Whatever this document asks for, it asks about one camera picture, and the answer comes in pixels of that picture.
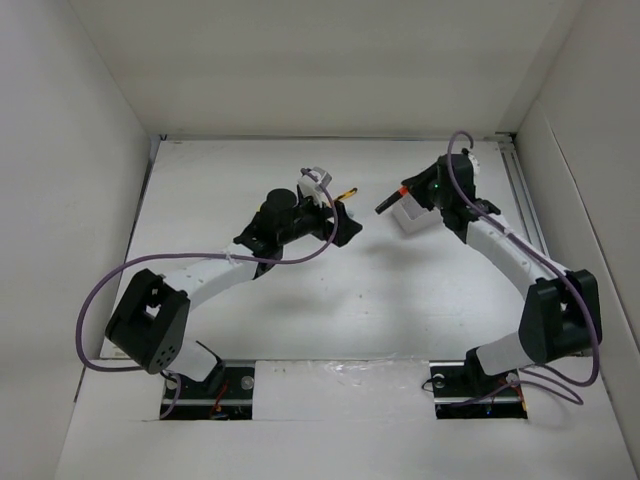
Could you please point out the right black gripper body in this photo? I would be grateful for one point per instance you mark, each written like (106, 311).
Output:
(442, 200)

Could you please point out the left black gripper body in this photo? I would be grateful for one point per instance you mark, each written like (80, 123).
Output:
(310, 219)

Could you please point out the orange cap highlighter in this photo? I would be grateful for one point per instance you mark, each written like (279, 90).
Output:
(391, 200)

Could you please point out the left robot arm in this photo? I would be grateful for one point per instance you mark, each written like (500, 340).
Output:
(149, 322)

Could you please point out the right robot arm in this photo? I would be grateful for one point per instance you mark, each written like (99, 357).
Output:
(561, 314)

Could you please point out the white three-compartment container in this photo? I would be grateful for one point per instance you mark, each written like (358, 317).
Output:
(411, 217)

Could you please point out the yellow utility knife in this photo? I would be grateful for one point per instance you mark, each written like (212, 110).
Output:
(348, 194)

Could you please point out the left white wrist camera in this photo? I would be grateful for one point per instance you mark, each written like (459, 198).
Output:
(313, 183)

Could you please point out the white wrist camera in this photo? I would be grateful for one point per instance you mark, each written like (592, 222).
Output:
(313, 183)
(475, 164)

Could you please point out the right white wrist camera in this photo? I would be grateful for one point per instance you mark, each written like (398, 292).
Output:
(475, 164)

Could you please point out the aluminium side rail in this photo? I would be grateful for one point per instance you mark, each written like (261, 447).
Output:
(515, 200)

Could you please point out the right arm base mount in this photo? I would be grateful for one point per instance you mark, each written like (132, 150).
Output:
(458, 396)

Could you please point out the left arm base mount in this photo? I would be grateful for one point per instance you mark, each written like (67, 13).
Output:
(228, 397)

